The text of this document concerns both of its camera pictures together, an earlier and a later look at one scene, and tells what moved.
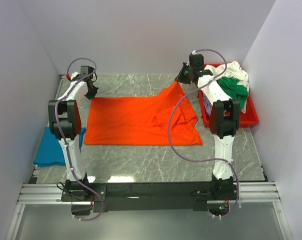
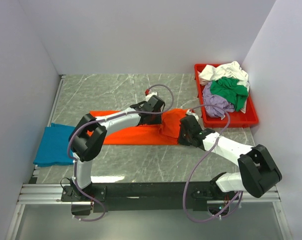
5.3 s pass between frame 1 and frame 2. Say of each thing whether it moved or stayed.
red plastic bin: stayed
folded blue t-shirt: stayed
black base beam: stayed
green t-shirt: stayed
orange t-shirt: moved
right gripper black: moved
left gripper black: moved
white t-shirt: stayed
